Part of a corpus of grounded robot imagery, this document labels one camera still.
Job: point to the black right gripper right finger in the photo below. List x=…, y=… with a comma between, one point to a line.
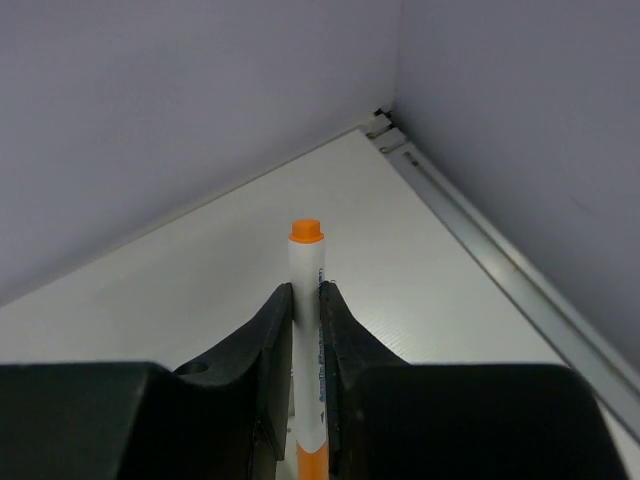
x=390, y=419

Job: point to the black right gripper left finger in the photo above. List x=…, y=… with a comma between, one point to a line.
x=221, y=415

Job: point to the orange cap white marker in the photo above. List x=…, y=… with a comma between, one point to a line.
x=306, y=252

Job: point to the aluminium table edge rail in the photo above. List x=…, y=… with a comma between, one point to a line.
x=554, y=318

